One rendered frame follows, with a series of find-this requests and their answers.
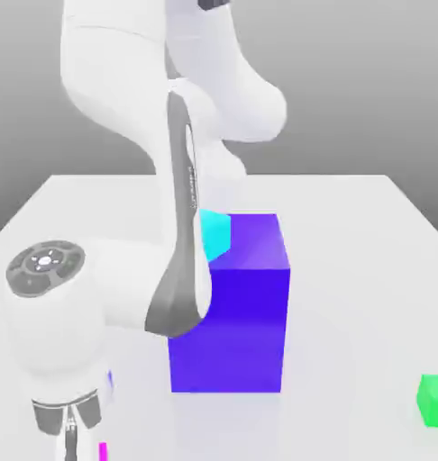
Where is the large blue box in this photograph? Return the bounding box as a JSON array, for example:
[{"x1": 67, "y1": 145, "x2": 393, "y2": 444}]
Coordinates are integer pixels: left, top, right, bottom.
[{"x1": 168, "y1": 212, "x2": 291, "y2": 394}]

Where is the small green cube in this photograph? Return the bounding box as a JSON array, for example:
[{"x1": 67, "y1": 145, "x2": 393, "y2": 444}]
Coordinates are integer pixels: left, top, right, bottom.
[{"x1": 415, "y1": 374, "x2": 438, "y2": 429}]

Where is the small cyan cube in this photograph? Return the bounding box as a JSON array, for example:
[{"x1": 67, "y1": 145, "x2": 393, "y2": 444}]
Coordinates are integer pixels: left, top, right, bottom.
[{"x1": 197, "y1": 208, "x2": 232, "y2": 262}]

